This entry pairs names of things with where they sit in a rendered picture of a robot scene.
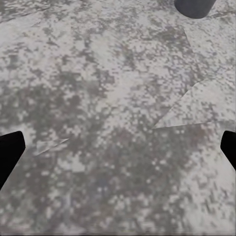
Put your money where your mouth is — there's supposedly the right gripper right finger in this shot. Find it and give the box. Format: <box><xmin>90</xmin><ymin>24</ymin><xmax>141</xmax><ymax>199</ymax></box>
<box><xmin>220</xmin><ymin>130</ymin><xmax>236</xmax><ymax>170</ymax></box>

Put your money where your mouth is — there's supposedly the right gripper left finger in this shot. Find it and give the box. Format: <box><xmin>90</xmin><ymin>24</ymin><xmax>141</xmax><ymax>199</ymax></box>
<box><xmin>0</xmin><ymin>131</ymin><xmax>26</xmax><ymax>190</ymax></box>

